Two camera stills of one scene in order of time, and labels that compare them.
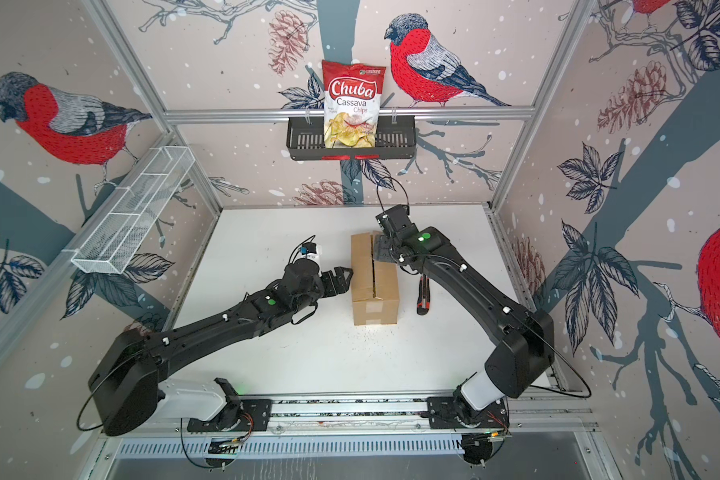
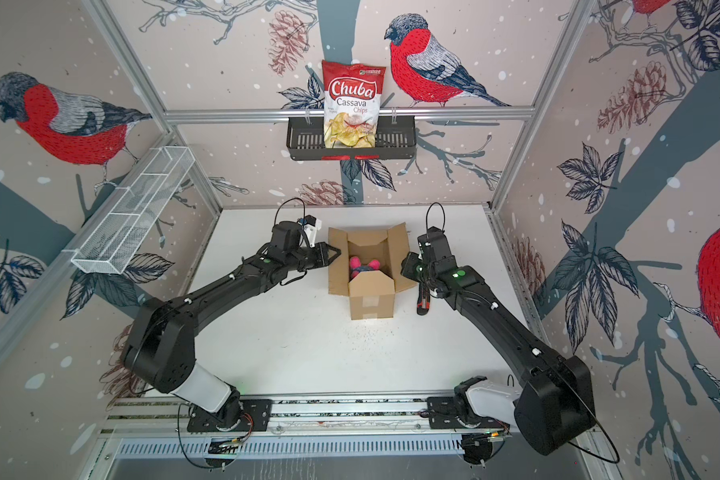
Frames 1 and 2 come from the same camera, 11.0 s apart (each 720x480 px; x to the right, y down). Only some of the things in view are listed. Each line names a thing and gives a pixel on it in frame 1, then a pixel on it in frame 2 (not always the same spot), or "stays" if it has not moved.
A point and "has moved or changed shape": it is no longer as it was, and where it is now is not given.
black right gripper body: (394, 253) → (414, 268)
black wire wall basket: (306, 140) stays
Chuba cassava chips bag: (351, 98) stays
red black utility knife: (424, 295) stays
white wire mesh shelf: (136, 204) stays
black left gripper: (343, 284) → (322, 254)
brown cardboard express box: (375, 284) has moved or changed shape
